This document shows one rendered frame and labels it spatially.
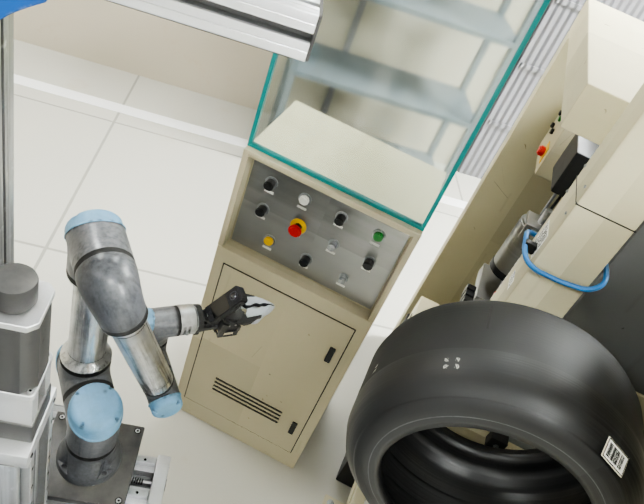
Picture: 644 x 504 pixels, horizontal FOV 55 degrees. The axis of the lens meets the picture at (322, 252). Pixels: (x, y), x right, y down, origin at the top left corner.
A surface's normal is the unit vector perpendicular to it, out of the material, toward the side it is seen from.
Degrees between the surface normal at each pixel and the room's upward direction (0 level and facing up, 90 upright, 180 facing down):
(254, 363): 90
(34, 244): 0
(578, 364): 5
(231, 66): 90
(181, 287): 0
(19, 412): 90
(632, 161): 90
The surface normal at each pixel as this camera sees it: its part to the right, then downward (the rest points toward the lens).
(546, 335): 0.18, -0.77
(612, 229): -0.33, 0.53
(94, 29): -0.01, 0.65
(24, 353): 0.66, 0.63
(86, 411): 0.36, -0.62
